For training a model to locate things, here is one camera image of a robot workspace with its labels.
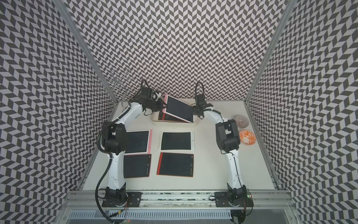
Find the pink edged writing tablet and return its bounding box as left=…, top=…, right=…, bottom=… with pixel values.
left=125, top=130, right=153, bottom=155

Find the white framed writing tablet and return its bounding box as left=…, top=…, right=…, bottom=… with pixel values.
left=158, top=132, right=195, bottom=151

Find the red framed writing tablet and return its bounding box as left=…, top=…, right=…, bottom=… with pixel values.
left=124, top=154, right=152, bottom=178

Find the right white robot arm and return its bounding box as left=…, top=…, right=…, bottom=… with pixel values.
left=194, top=94, right=248, bottom=207

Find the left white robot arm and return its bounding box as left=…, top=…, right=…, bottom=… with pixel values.
left=96, top=87, right=165, bottom=206

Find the cream storage box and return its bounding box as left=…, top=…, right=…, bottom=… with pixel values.
left=150, top=99, right=198, bottom=128

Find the clear glass bowl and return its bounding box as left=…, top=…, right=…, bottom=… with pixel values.
left=234, top=115, right=249, bottom=129

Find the orange patterned bowl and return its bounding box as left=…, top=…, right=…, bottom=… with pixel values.
left=239, top=130, right=256, bottom=146

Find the silver wire stand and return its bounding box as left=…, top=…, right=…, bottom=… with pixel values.
left=105, top=69, right=132, bottom=107

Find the black corrugated cable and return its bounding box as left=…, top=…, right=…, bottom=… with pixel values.
left=95, top=123, right=124, bottom=224

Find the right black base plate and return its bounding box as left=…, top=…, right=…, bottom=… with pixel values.
left=214, top=191, right=254, bottom=208

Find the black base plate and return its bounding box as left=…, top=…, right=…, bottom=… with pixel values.
left=102, top=191, right=142, bottom=208
left=214, top=191, right=254, bottom=208

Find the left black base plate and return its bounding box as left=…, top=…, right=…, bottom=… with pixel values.
left=102, top=191, right=142, bottom=208

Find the aluminium front rail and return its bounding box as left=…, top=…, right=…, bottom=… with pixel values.
left=60, top=189, right=296, bottom=211

